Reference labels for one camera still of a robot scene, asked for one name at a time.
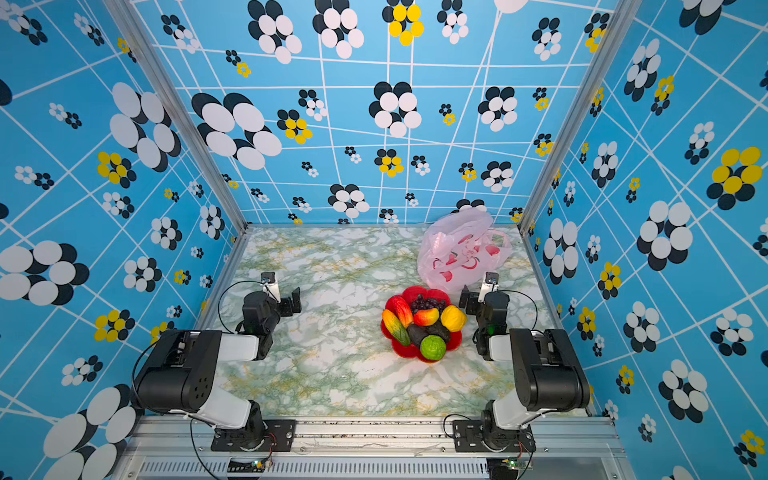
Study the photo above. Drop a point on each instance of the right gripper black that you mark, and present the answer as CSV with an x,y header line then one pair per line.
x,y
473,298

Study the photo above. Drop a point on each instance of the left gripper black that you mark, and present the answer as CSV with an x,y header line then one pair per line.
x,y
286,304

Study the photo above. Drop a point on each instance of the yellow lemon fruit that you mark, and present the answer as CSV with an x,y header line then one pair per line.
x,y
453,318

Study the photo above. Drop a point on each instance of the red yellow mango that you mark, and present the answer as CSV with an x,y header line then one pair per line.
x,y
401,308
427,317

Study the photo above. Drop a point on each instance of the pink translucent plastic bag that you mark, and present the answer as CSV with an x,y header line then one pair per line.
x,y
459,249

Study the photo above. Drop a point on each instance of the green lime fruit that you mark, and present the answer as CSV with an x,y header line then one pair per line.
x,y
433,348

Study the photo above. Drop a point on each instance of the orange green papaya fruit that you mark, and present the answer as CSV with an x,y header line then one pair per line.
x,y
395,328

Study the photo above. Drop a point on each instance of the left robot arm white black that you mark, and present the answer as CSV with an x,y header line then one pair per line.
x,y
179,377

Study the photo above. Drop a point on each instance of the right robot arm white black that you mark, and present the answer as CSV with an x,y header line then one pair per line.
x,y
548,378

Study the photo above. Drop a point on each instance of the red flower-shaped plate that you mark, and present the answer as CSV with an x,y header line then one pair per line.
x,y
410,294

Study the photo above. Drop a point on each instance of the dark avocado right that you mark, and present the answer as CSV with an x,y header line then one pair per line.
x,y
437,329

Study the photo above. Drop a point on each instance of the dark avocado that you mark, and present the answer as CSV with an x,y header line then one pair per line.
x,y
437,329
416,334

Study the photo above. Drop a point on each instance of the dark purple grape bunch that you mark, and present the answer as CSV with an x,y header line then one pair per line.
x,y
423,302

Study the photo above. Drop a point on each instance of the dark avocado left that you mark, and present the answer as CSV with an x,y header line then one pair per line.
x,y
416,334

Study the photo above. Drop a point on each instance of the right green circuit board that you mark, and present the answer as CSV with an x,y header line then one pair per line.
x,y
508,464

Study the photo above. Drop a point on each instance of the green circuit board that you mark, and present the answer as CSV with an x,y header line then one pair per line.
x,y
246,466
508,464

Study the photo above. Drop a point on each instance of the left green circuit board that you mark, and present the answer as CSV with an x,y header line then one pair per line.
x,y
246,466

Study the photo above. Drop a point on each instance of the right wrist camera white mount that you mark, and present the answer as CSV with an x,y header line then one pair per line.
x,y
488,285

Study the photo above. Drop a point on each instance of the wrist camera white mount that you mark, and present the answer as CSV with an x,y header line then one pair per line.
x,y
270,285
488,285

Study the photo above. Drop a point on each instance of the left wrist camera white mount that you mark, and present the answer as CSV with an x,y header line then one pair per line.
x,y
270,285

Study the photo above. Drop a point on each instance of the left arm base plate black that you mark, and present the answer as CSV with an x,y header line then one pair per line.
x,y
268,436

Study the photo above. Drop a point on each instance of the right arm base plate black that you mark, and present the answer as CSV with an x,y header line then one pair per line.
x,y
472,436

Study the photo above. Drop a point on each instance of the aluminium front rail frame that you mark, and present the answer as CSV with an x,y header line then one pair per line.
x,y
377,448

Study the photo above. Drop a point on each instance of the right aluminium corner post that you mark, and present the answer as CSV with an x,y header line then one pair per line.
x,y
620,22

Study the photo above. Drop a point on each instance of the aluminium corner post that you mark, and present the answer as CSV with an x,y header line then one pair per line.
x,y
127,21
620,22

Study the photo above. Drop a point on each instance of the left aluminium corner post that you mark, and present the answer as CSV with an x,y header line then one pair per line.
x,y
127,21

